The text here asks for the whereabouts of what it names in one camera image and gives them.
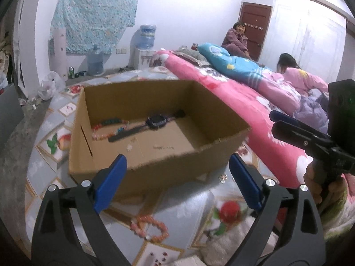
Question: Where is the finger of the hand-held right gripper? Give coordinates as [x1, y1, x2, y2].
[270, 110, 329, 139]
[273, 120, 333, 158]

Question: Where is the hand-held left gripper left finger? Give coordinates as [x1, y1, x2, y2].
[31, 154, 131, 266]

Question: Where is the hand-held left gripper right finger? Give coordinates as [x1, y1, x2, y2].
[230, 153, 325, 266]

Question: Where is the brown cardboard box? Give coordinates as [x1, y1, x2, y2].
[68, 80, 251, 196]

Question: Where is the pink bead bracelet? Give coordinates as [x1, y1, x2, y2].
[130, 215, 169, 241]

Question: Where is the black smart watch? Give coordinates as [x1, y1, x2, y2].
[108, 110, 186, 142]

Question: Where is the person's right hand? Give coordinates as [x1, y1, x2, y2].
[304, 161, 347, 205]

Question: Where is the light pink quilt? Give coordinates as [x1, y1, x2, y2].
[258, 68, 329, 117]

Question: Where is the purple blanket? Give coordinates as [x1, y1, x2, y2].
[294, 89, 330, 133]

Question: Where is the dark pink floral blanket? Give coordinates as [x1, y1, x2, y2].
[151, 49, 355, 183]

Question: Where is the blue cartoon print pillow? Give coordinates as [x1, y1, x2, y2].
[197, 43, 275, 90]

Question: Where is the white wardrobe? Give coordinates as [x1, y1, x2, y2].
[261, 0, 347, 89]

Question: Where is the brown door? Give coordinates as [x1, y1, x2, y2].
[240, 2, 272, 61]

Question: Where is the grey lace pillow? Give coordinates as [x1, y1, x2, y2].
[172, 46, 208, 67]

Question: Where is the white plastic bag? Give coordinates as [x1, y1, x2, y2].
[38, 71, 65, 101]

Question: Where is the clear blue water jug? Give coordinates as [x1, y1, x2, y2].
[87, 45, 104, 76]

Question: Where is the white water dispenser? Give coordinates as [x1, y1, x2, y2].
[134, 47, 157, 68]

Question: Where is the blue water jug on dispenser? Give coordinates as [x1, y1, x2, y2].
[139, 24, 156, 49]

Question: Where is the multicolour bead bracelet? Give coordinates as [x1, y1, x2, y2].
[91, 119, 131, 142]

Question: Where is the blue patterned wall cloth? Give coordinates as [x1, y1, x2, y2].
[50, 0, 140, 54]

